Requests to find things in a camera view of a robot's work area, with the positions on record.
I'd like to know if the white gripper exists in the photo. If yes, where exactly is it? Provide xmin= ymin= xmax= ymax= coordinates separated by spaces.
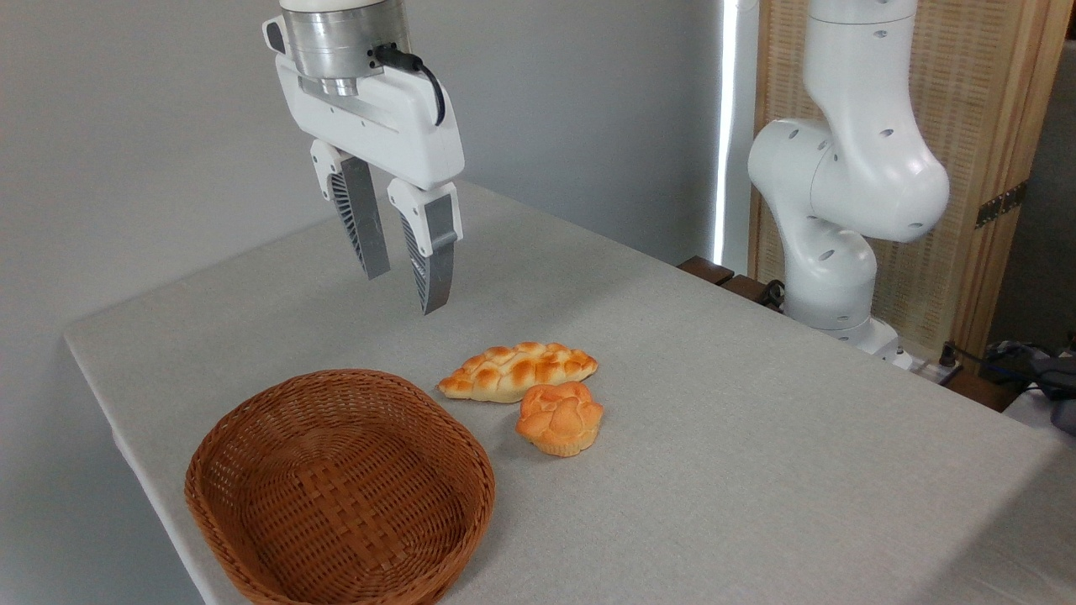
xmin=262 ymin=15 xmax=466 ymax=317

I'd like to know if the round flower-shaped bread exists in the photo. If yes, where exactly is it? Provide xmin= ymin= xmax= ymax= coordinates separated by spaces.
xmin=515 ymin=381 xmax=604 ymax=458

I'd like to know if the long braided bread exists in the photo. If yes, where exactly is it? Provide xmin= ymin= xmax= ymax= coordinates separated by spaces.
xmin=437 ymin=341 xmax=599 ymax=404

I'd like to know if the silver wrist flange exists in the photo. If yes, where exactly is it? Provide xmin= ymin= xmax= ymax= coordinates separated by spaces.
xmin=280 ymin=7 xmax=411 ymax=97

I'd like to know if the brown wicker basket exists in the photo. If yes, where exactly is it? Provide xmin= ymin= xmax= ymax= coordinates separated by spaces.
xmin=184 ymin=369 xmax=496 ymax=605

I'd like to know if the brown wooden block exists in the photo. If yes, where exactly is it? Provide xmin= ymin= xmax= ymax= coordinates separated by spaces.
xmin=941 ymin=370 xmax=1022 ymax=413
xmin=678 ymin=256 xmax=735 ymax=287
xmin=721 ymin=274 xmax=783 ymax=310

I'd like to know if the grey tablecloth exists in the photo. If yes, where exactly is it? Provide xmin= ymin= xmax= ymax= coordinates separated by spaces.
xmin=63 ymin=181 xmax=1076 ymax=605

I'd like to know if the wooden rattan folding screen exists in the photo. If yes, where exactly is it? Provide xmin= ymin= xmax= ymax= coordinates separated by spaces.
xmin=748 ymin=0 xmax=1076 ymax=362

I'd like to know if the dark metal screen hinge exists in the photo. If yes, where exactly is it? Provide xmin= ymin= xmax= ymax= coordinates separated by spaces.
xmin=975 ymin=181 xmax=1028 ymax=229

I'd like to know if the dark grey device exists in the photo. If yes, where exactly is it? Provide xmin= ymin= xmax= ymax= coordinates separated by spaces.
xmin=984 ymin=339 xmax=1076 ymax=435

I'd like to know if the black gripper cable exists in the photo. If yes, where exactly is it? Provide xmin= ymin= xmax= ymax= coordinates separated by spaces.
xmin=370 ymin=44 xmax=447 ymax=127

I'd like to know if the black power cable with plug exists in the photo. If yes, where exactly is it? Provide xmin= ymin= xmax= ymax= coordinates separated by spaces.
xmin=937 ymin=340 xmax=1047 ymax=389

